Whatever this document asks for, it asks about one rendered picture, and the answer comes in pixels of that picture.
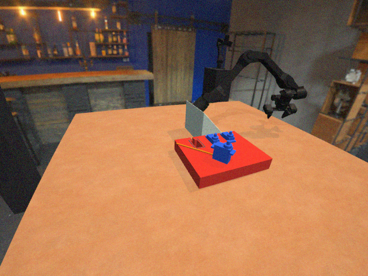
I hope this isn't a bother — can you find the red flat block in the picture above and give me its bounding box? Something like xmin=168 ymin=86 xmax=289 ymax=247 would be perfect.
xmin=175 ymin=131 xmax=273 ymax=189

